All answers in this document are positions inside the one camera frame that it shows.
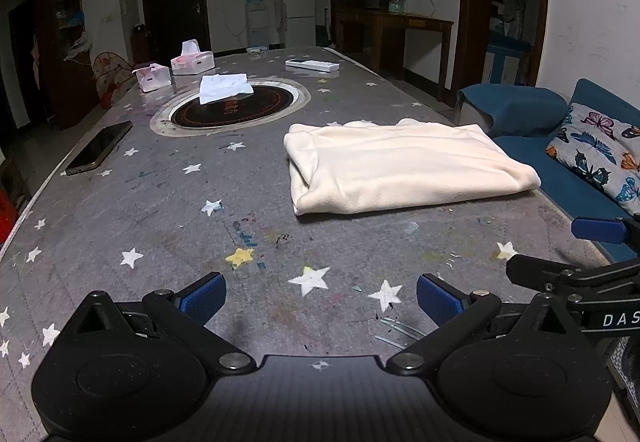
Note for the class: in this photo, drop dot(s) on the cream garment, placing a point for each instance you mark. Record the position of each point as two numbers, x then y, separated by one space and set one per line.
400 166

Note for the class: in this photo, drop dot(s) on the cluttered open shelf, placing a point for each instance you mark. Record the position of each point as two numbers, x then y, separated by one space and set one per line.
65 41

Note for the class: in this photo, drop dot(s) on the grey star-printed tablecloth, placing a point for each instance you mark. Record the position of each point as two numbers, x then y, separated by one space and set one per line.
150 222

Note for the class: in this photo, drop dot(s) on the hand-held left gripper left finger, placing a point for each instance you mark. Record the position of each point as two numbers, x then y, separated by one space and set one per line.
205 298

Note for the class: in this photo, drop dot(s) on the glass jar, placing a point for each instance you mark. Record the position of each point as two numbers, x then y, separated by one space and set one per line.
398 3

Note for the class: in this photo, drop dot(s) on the white refrigerator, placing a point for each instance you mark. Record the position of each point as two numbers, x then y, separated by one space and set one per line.
298 6

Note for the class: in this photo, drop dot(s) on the dark chair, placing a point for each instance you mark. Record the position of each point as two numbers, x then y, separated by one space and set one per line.
140 41

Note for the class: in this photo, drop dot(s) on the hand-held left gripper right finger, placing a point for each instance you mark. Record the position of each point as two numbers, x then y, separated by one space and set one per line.
437 298

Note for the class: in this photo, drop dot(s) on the small white packet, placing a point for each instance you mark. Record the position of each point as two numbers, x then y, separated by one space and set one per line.
257 50

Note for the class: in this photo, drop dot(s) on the black smartphone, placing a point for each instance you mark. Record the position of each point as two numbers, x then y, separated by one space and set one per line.
97 149

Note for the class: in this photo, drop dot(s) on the white tissue sheet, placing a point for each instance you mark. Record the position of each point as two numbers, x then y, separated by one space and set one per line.
222 89

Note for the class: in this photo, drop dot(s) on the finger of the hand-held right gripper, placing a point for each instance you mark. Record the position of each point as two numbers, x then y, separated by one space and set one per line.
597 229
537 269

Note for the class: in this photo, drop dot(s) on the butterfly print cushion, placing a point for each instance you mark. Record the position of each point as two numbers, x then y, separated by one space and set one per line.
600 146

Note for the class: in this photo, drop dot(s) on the dark wooden door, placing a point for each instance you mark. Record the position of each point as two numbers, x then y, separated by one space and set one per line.
172 1

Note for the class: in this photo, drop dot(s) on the floor fan with printed cover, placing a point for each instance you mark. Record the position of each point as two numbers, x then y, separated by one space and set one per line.
110 79

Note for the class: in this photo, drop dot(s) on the round built-in induction cooktop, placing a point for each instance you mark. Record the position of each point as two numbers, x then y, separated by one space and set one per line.
280 106

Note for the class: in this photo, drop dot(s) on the red plastic stool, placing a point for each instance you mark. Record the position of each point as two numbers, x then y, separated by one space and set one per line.
7 217

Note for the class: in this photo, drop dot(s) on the blue sofa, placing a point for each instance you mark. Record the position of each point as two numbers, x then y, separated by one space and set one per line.
525 121

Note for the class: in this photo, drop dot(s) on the small white tissue box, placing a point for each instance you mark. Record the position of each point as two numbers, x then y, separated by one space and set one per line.
152 79

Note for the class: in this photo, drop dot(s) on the blue cabinet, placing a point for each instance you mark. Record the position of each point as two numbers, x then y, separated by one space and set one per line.
505 59

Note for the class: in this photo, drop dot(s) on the white water dispenser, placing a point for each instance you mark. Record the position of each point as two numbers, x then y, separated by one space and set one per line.
256 24

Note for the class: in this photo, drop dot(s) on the white remote control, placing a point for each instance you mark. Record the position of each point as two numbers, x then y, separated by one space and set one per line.
312 65

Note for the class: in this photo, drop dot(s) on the wooden desk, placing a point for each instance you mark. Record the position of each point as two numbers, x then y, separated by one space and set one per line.
390 21

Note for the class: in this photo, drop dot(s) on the pink and white tissue box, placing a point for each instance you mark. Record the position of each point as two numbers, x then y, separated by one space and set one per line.
192 61

